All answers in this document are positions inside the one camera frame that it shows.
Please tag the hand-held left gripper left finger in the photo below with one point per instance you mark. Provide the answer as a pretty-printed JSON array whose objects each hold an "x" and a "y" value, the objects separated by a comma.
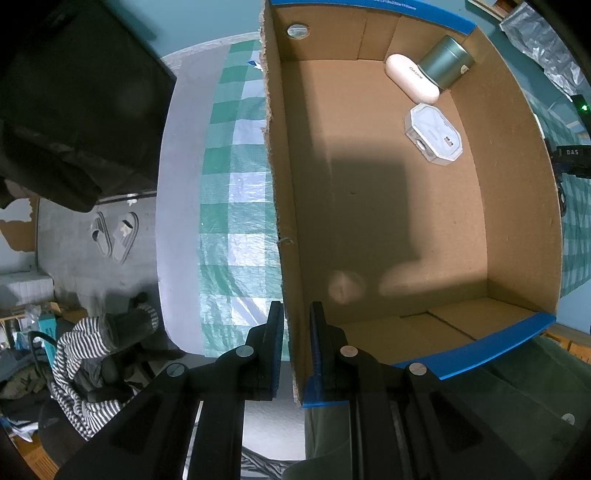
[{"x": 277, "y": 355}]

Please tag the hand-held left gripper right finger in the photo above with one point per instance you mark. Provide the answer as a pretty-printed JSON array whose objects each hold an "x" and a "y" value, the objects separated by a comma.
[{"x": 316, "y": 355}]

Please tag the white octagonal case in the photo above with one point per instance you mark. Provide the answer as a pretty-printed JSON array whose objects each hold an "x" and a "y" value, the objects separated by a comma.
[{"x": 431, "y": 131}]

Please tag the green round tin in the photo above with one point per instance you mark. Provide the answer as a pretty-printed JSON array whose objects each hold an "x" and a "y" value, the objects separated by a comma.
[{"x": 445, "y": 60}]

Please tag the blue cardboard box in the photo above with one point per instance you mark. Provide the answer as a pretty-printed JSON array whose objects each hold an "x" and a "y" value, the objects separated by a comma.
[{"x": 369, "y": 184}]

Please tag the white oval earbud case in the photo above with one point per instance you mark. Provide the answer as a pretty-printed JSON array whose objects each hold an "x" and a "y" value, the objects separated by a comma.
[{"x": 411, "y": 76}]

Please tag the black round tin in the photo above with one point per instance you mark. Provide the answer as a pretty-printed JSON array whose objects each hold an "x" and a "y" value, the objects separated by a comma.
[{"x": 562, "y": 198}]

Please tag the dark striped cloth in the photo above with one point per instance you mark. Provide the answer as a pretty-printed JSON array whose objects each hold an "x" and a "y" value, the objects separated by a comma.
[{"x": 268, "y": 466}]

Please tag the silver foil curtain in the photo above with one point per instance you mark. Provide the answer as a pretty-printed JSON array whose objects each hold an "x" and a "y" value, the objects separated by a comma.
[{"x": 540, "y": 41}]

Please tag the black office chair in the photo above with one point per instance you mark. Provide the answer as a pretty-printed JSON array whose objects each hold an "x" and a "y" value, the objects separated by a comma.
[{"x": 124, "y": 323}]

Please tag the green checkered tablecloth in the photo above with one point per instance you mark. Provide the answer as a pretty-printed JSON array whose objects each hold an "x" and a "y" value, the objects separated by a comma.
[{"x": 235, "y": 184}]

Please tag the wooden board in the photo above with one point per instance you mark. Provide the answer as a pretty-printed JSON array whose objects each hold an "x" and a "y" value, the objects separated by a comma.
[{"x": 489, "y": 7}]

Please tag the grey slipper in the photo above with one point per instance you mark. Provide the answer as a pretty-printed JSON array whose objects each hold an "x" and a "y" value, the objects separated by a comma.
[
  {"x": 101, "y": 235},
  {"x": 124, "y": 237}
]

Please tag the teal box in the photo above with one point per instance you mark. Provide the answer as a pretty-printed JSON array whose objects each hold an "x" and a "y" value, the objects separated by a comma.
[{"x": 48, "y": 332}]

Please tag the pile of clothes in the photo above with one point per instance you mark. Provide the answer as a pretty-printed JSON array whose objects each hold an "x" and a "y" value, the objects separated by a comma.
[{"x": 21, "y": 383}]

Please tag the white box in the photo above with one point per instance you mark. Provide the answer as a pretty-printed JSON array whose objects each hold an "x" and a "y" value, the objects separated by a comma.
[{"x": 25, "y": 288}]

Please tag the black hanging clothing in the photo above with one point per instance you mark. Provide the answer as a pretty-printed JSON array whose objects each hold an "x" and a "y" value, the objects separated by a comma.
[{"x": 78, "y": 101}]

